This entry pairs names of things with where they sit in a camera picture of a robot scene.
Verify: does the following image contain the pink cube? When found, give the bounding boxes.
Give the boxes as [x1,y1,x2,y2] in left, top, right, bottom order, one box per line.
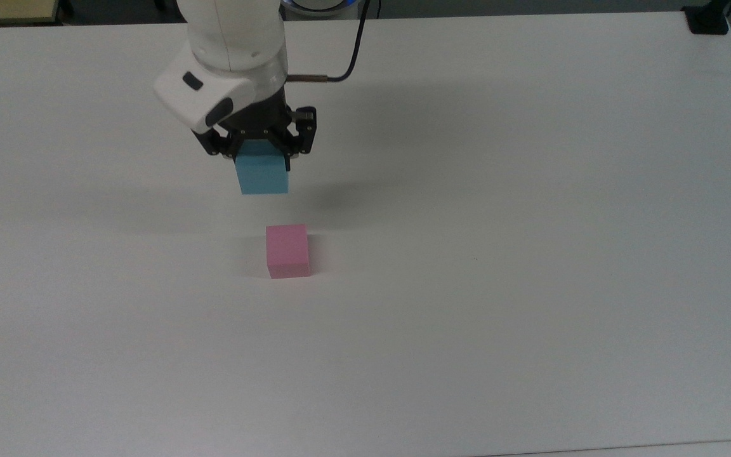
[265,223,311,280]

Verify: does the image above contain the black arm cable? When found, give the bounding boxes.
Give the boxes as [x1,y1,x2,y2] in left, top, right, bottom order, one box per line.
[286,0,372,83]

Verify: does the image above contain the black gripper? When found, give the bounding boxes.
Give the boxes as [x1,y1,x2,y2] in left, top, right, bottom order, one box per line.
[193,89,317,172]

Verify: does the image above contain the black stand base plate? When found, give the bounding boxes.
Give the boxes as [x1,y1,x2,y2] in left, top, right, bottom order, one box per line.
[683,0,731,36]

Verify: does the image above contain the wooden board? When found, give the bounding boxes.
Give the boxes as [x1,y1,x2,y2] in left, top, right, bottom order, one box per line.
[0,0,63,27]

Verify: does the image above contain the round base with blue ring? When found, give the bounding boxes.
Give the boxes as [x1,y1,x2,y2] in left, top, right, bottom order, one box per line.
[280,0,366,17]

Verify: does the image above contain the blue cube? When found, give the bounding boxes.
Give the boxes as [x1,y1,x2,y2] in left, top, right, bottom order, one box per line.
[234,140,290,195]

